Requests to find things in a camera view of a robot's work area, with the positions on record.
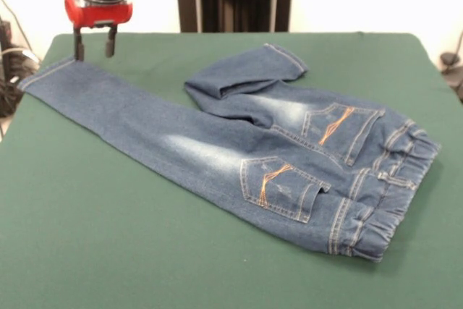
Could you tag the black floor equipment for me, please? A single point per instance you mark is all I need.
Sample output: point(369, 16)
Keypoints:
point(457, 84)

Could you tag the blue denim jeans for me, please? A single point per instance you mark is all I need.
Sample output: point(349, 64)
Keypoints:
point(253, 150)

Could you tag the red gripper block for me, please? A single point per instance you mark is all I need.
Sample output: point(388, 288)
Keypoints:
point(101, 15)

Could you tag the dark green tablecloth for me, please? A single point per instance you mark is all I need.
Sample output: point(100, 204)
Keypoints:
point(108, 215)

